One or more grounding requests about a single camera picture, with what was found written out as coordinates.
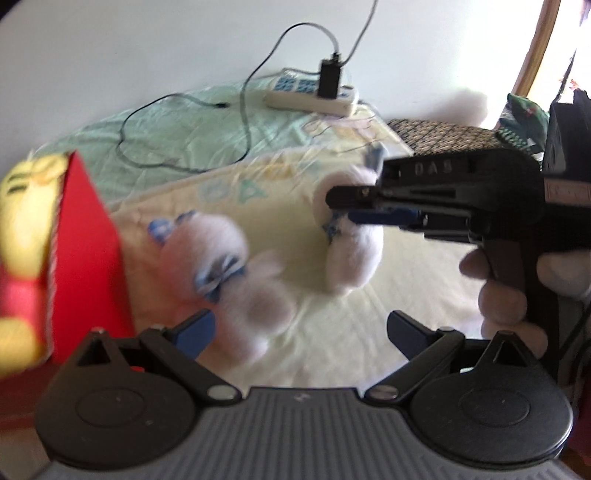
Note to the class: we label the white power strip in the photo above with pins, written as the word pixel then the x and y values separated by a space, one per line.
pixel 292 91

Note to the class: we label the yellow cartoon blanket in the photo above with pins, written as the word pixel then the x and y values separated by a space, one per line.
pixel 334 341

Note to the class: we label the yellow tiger plush toy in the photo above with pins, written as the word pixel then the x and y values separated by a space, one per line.
pixel 30 196

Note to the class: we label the black charger adapter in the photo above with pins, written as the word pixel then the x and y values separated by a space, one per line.
pixel 329 77

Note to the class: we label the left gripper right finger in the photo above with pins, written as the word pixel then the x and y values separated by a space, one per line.
pixel 429 354

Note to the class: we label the green folded cloth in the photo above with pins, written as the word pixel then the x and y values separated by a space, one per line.
pixel 523 125

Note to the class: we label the gloved right hand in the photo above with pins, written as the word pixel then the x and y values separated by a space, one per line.
pixel 504 307

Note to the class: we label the green cartoon bed sheet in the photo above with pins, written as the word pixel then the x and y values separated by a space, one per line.
pixel 131 152

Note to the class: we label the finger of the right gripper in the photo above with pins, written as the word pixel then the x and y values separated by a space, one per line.
pixel 399 217

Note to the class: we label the patterned dark cushion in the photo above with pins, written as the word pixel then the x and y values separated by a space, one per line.
pixel 431 137

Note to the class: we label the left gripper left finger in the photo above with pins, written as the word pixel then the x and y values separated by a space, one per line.
pixel 172 353

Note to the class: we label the wooden window frame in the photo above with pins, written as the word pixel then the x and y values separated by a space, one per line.
pixel 538 46

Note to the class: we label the red cardboard box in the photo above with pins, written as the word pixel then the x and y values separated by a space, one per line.
pixel 86 280

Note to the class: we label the white bunny plush toy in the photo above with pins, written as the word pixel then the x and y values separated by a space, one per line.
pixel 355 251

